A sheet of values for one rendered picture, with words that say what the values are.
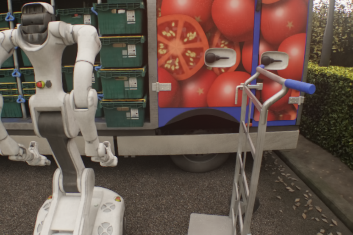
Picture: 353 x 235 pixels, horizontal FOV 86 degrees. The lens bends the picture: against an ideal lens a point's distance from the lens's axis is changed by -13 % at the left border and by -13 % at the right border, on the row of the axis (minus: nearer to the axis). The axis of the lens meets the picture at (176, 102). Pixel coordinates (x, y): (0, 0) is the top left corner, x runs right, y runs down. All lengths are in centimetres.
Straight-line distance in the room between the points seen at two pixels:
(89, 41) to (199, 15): 117
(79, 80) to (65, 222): 82
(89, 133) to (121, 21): 110
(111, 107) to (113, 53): 46
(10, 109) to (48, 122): 156
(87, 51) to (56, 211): 93
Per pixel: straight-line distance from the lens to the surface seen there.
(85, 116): 92
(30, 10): 114
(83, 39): 100
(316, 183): 250
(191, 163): 238
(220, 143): 219
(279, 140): 243
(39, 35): 107
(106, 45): 185
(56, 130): 117
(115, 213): 148
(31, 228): 212
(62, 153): 129
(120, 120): 195
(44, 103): 115
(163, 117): 201
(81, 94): 91
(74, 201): 143
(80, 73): 91
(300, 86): 85
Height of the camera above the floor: 135
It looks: 15 degrees down
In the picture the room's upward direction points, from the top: straight up
